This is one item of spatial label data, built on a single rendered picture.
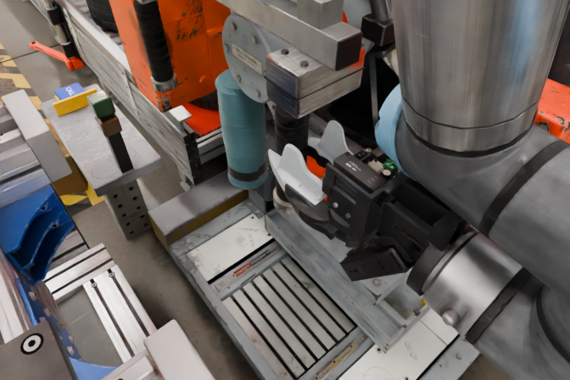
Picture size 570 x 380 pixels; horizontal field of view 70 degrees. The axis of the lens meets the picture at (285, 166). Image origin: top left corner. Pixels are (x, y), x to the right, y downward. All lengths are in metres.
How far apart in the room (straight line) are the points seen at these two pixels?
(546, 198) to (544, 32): 0.10
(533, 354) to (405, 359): 0.86
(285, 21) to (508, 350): 0.32
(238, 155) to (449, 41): 0.67
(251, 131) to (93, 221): 0.93
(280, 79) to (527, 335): 0.28
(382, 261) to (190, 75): 0.77
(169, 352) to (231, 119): 0.47
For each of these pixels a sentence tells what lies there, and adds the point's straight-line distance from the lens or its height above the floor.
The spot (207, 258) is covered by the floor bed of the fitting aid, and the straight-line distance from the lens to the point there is 1.29.
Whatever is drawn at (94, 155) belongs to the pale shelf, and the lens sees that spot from 1.12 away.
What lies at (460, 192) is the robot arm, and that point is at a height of 0.95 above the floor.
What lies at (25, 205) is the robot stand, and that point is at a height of 0.68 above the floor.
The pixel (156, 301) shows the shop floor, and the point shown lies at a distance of 1.34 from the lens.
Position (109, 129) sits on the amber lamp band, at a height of 0.59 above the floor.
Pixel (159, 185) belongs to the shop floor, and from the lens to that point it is 1.63.
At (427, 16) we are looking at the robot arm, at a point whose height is 1.07.
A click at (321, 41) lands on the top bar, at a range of 0.37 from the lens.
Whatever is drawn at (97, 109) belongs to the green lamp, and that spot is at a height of 0.65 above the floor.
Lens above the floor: 1.14
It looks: 45 degrees down
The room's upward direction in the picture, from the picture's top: straight up
